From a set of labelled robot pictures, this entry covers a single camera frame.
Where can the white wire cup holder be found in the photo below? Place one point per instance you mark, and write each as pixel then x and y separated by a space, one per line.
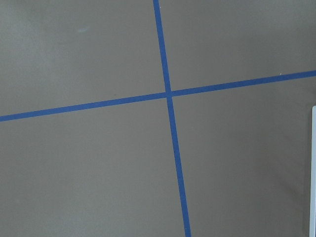
pixel 312 228

